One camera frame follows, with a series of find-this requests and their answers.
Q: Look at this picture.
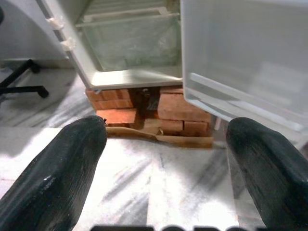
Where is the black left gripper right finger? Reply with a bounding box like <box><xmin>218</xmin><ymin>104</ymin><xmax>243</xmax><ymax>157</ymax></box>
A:
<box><xmin>225</xmin><ymin>117</ymin><xmax>308</xmax><ymax>231</ymax></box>

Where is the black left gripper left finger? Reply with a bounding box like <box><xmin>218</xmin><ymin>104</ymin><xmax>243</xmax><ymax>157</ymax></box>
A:
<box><xmin>0</xmin><ymin>115</ymin><xmax>108</xmax><ymax>231</ymax></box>

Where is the silver refrigerator door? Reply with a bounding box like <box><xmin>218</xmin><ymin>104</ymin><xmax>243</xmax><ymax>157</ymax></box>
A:
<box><xmin>180</xmin><ymin>0</ymin><xmax>308</xmax><ymax>150</ymax></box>

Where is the clear door shelf bin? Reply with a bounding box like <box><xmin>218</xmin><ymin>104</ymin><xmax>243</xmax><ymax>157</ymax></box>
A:
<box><xmin>184</xmin><ymin>72</ymin><xmax>308</xmax><ymax>132</ymax></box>

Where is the red clay brick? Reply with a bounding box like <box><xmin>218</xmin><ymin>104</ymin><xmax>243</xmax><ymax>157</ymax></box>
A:
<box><xmin>157</xmin><ymin>92</ymin><xmax>213</xmax><ymax>124</ymax></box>
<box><xmin>95</xmin><ymin>107</ymin><xmax>138</xmax><ymax>128</ymax></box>
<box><xmin>143</xmin><ymin>117</ymin><xmax>184</xmax><ymax>136</ymax></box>
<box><xmin>85</xmin><ymin>88</ymin><xmax>132</xmax><ymax>102</ymax></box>
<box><xmin>90</xmin><ymin>99</ymin><xmax>134</xmax><ymax>111</ymax></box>
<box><xmin>159</xmin><ymin>86</ymin><xmax>185</xmax><ymax>95</ymax></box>
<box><xmin>182</xmin><ymin>120</ymin><xmax>210</xmax><ymax>138</ymax></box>

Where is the brown cardboard sheet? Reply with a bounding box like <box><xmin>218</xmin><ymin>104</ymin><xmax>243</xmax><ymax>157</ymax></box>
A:
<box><xmin>105</xmin><ymin>126</ymin><xmax>215</xmax><ymax>149</ymax></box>

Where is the black office chair base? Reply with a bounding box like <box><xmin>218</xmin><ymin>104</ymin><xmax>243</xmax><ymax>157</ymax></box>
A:
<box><xmin>0</xmin><ymin>59</ymin><xmax>50</xmax><ymax>99</ymax></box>

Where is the grey refrigerator body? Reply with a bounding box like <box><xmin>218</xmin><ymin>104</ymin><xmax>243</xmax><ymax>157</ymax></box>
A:
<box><xmin>36</xmin><ymin>0</ymin><xmax>187</xmax><ymax>91</ymax></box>

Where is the white plastic shelf clip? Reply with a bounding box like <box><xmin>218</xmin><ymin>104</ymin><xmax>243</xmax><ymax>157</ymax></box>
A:
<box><xmin>47</xmin><ymin>16</ymin><xmax>65</xmax><ymax>30</ymax></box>
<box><xmin>60</xmin><ymin>38</ymin><xmax>77</xmax><ymax>51</ymax></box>

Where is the clear crisper drawer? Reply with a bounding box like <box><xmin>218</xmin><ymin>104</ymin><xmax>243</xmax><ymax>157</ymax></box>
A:
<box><xmin>77</xmin><ymin>13</ymin><xmax>182</xmax><ymax>73</ymax></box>

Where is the white framed glass shelf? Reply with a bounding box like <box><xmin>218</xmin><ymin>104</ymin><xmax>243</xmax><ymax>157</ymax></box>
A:
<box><xmin>76</xmin><ymin>6</ymin><xmax>181</xmax><ymax>27</ymax></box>

